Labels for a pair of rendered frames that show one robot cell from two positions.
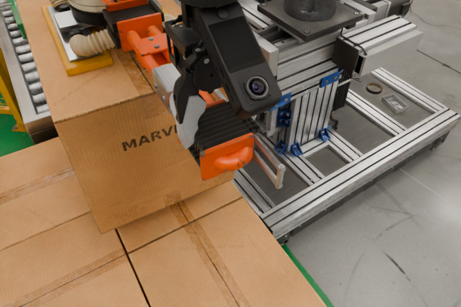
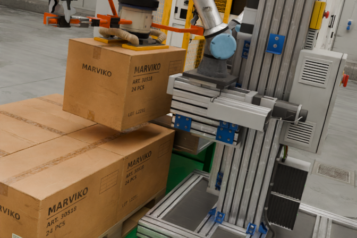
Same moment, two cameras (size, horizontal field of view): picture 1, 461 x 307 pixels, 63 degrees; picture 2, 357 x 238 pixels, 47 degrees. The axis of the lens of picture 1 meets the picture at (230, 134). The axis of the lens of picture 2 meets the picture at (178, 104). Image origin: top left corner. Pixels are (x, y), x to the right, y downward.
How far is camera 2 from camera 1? 1.79 m
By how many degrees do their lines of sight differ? 54
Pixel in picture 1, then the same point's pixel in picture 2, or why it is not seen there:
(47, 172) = not seen: hidden behind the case
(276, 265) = (86, 168)
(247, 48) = not seen: outside the picture
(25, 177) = not seen: hidden behind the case
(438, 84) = not seen: outside the picture
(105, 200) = (69, 90)
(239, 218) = (109, 156)
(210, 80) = not seen: outside the picture
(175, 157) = (97, 88)
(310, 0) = (202, 62)
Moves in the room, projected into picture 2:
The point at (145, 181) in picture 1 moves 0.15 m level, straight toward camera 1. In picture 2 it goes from (84, 93) to (60, 95)
